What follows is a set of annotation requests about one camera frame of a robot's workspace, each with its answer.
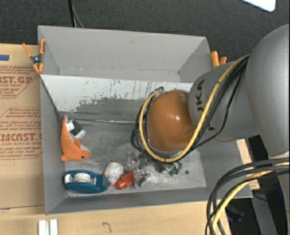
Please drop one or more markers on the blue tape dispenser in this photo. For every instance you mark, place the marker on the blue tape dispenser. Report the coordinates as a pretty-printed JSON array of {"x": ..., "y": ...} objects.
[{"x": 86, "y": 183}]

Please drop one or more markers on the black and white packet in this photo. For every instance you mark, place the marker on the black and white packet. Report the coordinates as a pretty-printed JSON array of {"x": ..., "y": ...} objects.
[{"x": 75, "y": 129}]

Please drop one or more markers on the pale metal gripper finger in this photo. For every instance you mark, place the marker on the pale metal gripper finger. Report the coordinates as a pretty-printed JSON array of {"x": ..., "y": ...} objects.
[
  {"x": 133, "y": 161},
  {"x": 141, "y": 176}
]

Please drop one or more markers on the orange toy dolphin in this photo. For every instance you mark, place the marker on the orange toy dolphin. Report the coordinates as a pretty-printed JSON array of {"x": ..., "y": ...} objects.
[{"x": 71, "y": 146}]

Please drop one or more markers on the orange-red toy block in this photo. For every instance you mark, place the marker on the orange-red toy block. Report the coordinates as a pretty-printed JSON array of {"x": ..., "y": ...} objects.
[{"x": 124, "y": 181}]

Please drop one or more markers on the grey metal bin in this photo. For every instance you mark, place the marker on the grey metal bin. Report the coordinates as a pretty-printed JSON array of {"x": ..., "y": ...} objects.
[{"x": 125, "y": 57}]

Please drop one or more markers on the brown cardboard board red print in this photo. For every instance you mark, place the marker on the brown cardboard board red print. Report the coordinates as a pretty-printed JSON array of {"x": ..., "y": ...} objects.
[{"x": 17, "y": 175}]

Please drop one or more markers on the white round toy animal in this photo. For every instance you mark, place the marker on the white round toy animal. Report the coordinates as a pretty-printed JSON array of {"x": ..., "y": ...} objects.
[{"x": 114, "y": 171}]

